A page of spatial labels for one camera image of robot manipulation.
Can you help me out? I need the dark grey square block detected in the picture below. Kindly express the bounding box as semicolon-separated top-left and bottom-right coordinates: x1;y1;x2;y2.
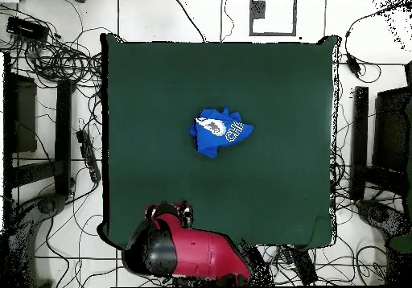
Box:
250;0;267;19

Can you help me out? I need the tangled black cable coil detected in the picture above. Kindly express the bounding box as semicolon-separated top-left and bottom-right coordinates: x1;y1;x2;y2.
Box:
30;41;103;88

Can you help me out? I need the long black power strip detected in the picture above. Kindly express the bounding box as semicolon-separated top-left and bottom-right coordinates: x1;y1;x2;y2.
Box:
289;247;319;286

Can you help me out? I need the blue printed shirt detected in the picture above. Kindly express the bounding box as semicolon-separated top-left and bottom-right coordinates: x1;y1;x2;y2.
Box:
188;107;254;159

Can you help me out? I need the grey square floor frame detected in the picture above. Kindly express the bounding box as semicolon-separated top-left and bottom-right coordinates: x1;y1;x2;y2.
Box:
248;0;298;37

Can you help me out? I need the black metal frame stand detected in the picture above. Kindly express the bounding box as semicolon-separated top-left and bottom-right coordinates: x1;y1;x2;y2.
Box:
348;60;412;202
2;51;76;199

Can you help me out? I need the black electronics box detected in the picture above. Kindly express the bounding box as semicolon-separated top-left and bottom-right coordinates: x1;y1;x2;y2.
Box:
6;15;50;43

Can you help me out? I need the black power adapter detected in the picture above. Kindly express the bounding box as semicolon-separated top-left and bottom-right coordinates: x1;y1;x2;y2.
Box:
345;53;361;76

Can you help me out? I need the grey pedestal leg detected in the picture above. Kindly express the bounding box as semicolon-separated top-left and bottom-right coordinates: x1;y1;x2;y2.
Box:
356;199;411;241
6;192;67;287

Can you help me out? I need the thick black floor cable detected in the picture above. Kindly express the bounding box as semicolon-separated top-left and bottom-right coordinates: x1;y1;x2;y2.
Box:
173;0;207;43

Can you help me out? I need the dark green table cloth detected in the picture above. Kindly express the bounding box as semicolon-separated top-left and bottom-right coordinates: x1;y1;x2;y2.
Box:
97;32;342;250

